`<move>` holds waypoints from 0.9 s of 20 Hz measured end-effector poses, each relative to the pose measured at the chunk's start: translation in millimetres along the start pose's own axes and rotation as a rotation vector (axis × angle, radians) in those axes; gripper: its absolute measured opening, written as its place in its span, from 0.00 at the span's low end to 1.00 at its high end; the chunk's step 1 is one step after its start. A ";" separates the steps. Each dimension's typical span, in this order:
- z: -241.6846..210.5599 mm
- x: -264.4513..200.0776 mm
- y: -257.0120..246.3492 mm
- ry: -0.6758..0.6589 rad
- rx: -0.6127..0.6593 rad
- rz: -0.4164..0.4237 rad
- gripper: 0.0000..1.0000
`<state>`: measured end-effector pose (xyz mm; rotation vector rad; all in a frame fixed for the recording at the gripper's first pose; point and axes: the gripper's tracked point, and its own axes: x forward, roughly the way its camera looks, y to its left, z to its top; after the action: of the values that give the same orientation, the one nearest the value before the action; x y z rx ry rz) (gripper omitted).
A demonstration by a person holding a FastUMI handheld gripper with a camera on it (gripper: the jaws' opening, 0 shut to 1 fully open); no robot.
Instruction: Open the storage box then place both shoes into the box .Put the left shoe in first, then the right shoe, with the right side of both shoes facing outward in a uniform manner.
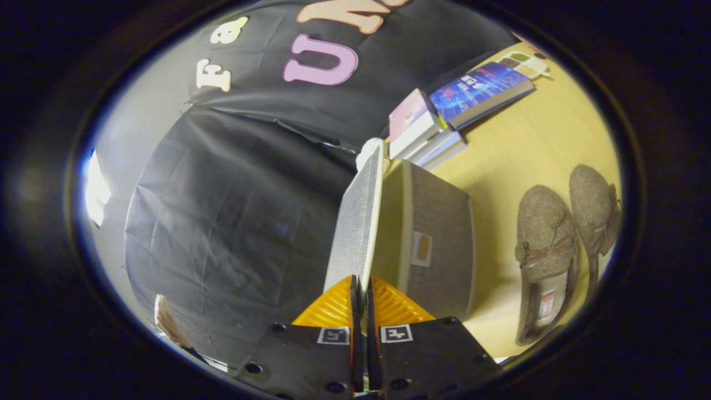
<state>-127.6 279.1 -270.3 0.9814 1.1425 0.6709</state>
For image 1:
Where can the brown fuzzy slipper shoe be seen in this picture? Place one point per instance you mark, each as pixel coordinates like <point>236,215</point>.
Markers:
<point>591,200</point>
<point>544,233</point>

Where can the grey storage box lid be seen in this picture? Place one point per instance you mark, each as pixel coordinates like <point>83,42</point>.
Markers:
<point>358,216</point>

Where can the bright window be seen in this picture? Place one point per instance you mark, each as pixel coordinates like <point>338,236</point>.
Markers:
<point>96,191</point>

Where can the black backdrop cloth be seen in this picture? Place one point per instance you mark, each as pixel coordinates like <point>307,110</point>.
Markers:
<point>233,211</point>

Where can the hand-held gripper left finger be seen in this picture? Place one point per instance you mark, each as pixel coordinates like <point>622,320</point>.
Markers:
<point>355,311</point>

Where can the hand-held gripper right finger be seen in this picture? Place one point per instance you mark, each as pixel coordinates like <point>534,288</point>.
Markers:
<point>370,311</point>

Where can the pink cover book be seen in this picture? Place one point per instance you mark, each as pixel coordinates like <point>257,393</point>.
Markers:
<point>411,114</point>

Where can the blue cover book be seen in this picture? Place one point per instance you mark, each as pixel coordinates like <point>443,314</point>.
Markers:
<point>477,89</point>

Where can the white-edged thin book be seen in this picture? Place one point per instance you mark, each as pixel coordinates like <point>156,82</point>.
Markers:
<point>436,145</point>
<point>447,155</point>

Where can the grey fabric storage box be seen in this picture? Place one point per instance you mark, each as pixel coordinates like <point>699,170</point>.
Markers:
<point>441,216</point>

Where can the white plush duck toy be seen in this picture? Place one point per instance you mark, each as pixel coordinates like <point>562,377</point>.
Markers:
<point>366,153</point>

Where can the white divided grain tray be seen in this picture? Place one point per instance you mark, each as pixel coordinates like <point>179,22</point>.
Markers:
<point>527,62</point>

